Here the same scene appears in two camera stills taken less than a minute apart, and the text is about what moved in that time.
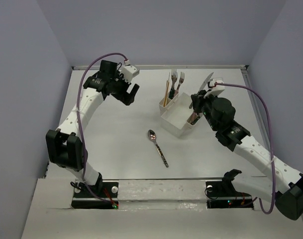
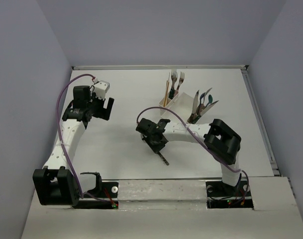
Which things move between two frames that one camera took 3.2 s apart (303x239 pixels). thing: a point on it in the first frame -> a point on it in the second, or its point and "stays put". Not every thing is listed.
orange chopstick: x=165 y=93 stays put
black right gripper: x=198 y=99 -> x=156 y=148
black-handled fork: x=171 y=94 stays put
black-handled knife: x=206 y=80 -> x=195 y=118
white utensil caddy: x=176 y=114 stays put
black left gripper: x=125 y=97 -> x=103 y=113
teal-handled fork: x=181 y=79 stays put
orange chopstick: x=166 y=94 stays put
